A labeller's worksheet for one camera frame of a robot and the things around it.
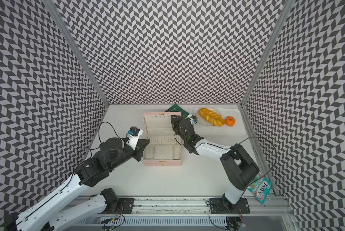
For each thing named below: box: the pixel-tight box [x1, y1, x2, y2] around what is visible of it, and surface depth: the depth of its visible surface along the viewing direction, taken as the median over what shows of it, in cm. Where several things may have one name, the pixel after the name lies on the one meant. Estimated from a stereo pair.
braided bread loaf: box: [198, 107, 226, 127], surface depth 104 cm
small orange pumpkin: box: [225, 115, 236, 127], surface depth 104 cm
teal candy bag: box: [247, 173, 272, 206], surface depth 78 cm
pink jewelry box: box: [142, 111, 182, 167], surface depth 86 cm
